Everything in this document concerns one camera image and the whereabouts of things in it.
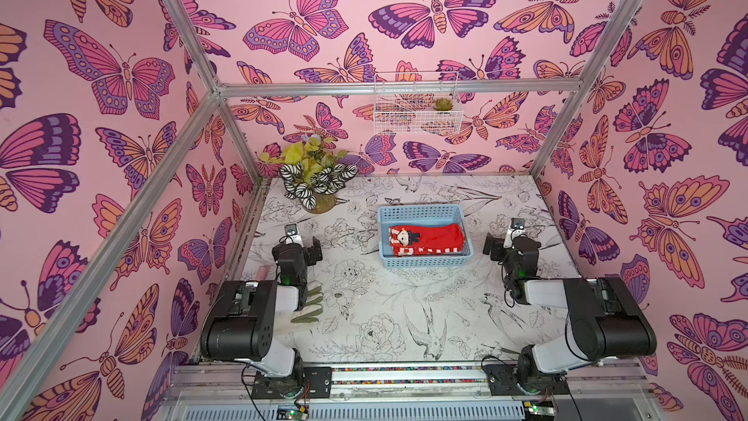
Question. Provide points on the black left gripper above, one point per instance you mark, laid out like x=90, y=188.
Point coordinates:
x=308, y=253

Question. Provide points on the red white striped santa sock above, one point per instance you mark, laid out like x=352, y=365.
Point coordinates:
x=403, y=251

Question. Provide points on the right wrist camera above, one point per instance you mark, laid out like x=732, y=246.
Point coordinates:
x=515, y=229

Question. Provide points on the white wire wall basket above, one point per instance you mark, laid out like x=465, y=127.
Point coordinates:
x=405, y=107

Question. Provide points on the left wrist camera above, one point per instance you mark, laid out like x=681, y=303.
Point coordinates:
x=291, y=235

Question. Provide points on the small green succulent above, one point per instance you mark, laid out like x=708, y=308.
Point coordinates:
x=443, y=104

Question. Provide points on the glass vase with plant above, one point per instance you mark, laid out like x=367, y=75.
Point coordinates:
x=311, y=173

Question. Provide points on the light blue plastic basket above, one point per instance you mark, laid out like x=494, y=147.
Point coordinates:
x=432, y=215

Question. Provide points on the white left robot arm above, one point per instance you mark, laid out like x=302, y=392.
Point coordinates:
x=240, y=325

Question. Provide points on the red snowflake patterned sock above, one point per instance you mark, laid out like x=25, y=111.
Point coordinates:
x=449, y=236

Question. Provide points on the purple pink garden trowel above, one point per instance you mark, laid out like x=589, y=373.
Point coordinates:
x=262, y=273

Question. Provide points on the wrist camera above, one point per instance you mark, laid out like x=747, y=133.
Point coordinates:
x=515, y=229
x=291, y=235

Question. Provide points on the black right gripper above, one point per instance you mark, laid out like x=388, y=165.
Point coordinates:
x=520, y=259

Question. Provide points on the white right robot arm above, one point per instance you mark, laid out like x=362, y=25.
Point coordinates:
x=603, y=319

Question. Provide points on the aluminium frame profile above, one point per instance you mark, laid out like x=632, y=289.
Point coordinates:
x=46, y=350

